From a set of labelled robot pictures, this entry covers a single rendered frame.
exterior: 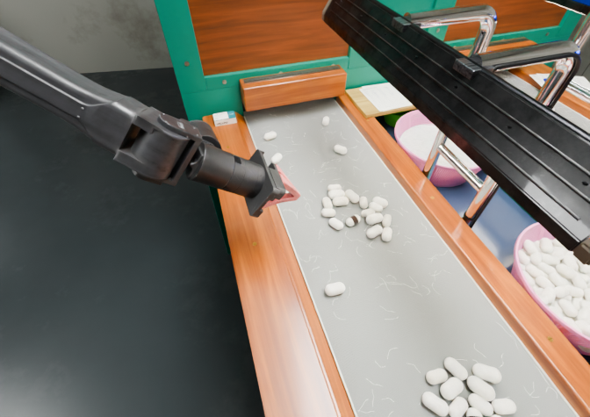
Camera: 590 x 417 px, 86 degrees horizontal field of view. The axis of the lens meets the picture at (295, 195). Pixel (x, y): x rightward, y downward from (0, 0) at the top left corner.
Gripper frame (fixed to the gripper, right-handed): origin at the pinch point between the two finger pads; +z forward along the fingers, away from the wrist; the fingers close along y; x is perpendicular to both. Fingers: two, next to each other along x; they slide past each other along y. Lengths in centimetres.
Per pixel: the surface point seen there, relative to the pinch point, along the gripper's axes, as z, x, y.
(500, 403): 19.9, -4.1, -37.6
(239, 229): -2.2, 14.3, 2.9
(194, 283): 30, 88, 38
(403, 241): 23.4, -4.1, -8.7
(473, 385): 18.3, -2.8, -34.7
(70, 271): -10, 122, 62
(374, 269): 16.7, 1.4, -12.5
